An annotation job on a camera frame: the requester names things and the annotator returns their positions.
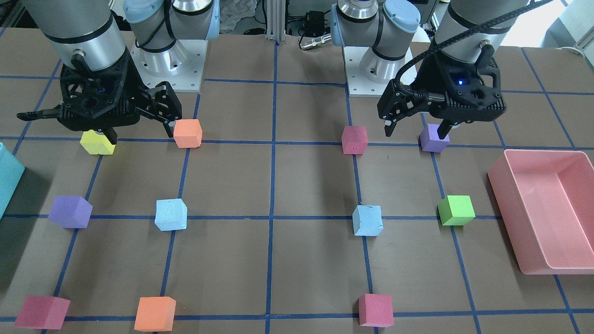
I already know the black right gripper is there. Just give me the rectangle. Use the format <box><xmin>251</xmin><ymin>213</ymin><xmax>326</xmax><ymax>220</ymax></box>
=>
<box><xmin>17</xmin><ymin>51</ymin><xmax>182</xmax><ymax>144</ymax></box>

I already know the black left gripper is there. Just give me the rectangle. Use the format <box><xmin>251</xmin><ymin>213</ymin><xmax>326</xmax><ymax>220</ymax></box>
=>
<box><xmin>377</xmin><ymin>44</ymin><xmax>506</xmax><ymax>139</ymax></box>

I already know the light blue foam block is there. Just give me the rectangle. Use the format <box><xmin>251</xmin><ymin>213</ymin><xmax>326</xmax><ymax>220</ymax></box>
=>
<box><xmin>155</xmin><ymin>199</ymin><xmax>187</xmax><ymax>231</ymax></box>
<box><xmin>352</xmin><ymin>205</ymin><xmax>384</xmax><ymax>237</ymax></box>

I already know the purple foam block near left arm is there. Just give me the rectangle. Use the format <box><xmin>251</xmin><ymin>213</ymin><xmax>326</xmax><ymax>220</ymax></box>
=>
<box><xmin>420</xmin><ymin>123</ymin><xmax>450</xmax><ymax>154</ymax></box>

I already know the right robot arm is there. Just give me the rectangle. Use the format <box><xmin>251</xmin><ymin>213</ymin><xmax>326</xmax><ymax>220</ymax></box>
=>
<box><xmin>17</xmin><ymin>0</ymin><xmax>220</xmax><ymax>144</ymax></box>

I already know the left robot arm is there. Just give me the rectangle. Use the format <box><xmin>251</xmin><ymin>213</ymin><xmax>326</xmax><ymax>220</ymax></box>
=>
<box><xmin>331</xmin><ymin>0</ymin><xmax>535</xmax><ymax>139</ymax></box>

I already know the yellow foam block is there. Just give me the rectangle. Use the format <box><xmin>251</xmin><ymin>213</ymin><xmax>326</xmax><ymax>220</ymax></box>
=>
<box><xmin>80</xmin><ymin>130</ymin><xmax>116</xmax><ymax>155</ymax></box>

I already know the pink foam block with dot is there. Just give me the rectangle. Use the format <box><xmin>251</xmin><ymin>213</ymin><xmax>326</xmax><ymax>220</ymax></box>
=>
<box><xmin>341</xmin><ymin>126</ymin><xmax>368</xmax><ymax>155</ymax></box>

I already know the cyan plastic tray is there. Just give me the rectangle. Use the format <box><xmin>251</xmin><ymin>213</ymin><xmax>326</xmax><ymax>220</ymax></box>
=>
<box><xmin>0</xmin><ymin>142</ymin><xmax>25</xmax><ymax>218</ymax></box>

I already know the green foam block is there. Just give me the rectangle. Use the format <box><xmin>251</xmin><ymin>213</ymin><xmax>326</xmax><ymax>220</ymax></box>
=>
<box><xmin>437</xmin><ymin>195</ymin><xmax>476</xmax><ymax>226</ymax></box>

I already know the purple foam block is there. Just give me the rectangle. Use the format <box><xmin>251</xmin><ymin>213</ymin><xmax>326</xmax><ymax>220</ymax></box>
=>
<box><xmin>47</xmin><ymin>195</ymin><xmax>93</xmax><ymax>229</ymax></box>

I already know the orange foam block far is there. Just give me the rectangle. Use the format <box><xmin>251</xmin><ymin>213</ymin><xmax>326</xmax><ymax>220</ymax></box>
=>
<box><xmin>174</xmin><ymin>120</ymin><xmax>202</xmax><ymax>148</ymax></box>

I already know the orange foam block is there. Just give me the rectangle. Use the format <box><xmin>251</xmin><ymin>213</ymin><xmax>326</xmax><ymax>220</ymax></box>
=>
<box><xmin>134</xmin><ymin>296</ymin><xmax>176</xmax><ymax>332</ymax></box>
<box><xmin>174</xmin><ymin>120</ymin><xmax>202</xmax><ymax>148</ymax></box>

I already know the pink plastic tray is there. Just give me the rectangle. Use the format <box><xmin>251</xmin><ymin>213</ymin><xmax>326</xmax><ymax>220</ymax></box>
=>
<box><xmin>488</xmin><ymin>149</ymin><xmax>594</xmax><ymax>275</ymax></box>

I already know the pink foam block front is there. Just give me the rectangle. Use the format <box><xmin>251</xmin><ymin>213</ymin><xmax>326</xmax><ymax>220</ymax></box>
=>
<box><xmin>14</xmin><ymin>295</ymin><xmax>71</xmax><ymax>330</ymax></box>
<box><xmin>358</xmin><ymin>293</ymin><xmax>394</xmax><ymax>328</ymax></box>

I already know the orange foam block front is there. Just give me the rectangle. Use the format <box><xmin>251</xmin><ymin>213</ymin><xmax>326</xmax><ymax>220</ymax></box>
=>
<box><xmin>134</xmin><ymin>296</ymin><xmax>176</xmax><ymax>332</ymax></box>

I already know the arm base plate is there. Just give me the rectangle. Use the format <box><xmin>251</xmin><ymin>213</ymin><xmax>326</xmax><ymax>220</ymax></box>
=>
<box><xmin>131</xmin><ymin>40</ymin><xmax>208</xmax><ymax>93</ymax></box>
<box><xmin>343</xmin><ymin>46</ymin><xmax>413</xmax><ymax>97</ymax></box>

